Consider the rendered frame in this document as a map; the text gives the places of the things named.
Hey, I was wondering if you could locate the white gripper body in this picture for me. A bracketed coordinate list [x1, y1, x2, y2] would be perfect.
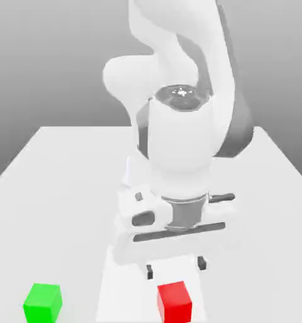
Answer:
[112, 221, 234, 267]

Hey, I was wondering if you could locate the small red cube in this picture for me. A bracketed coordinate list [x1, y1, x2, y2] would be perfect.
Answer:
[156, 280, 193, 323]

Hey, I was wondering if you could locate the small green cube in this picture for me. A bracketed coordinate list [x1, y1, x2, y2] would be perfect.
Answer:
[22, 283, 64, 323]

